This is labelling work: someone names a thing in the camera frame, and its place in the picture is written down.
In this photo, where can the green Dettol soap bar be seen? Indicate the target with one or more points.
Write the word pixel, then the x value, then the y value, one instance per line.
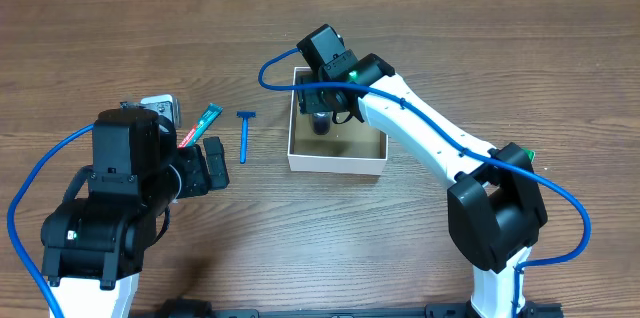
pixel 530 154

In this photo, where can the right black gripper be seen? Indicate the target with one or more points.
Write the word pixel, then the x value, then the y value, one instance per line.
pixel 310 103

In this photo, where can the green toothpaste tube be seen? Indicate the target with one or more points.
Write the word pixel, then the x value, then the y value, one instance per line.
pixel 210 114

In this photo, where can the blue disposable razor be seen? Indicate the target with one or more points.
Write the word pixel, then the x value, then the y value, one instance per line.
pixel 245 116

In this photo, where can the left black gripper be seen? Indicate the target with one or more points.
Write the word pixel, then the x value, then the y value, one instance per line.
pixel 198 170

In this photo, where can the clear hand wash bottle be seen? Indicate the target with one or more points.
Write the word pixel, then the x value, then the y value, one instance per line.
pixel 321 122

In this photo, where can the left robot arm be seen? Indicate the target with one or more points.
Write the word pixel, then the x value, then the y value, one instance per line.
pixel 95 241

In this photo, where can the white cardboard box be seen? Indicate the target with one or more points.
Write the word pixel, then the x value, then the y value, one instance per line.
pixel 349 148

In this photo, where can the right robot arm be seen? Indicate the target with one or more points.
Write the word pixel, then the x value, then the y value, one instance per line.
pixel 494 215

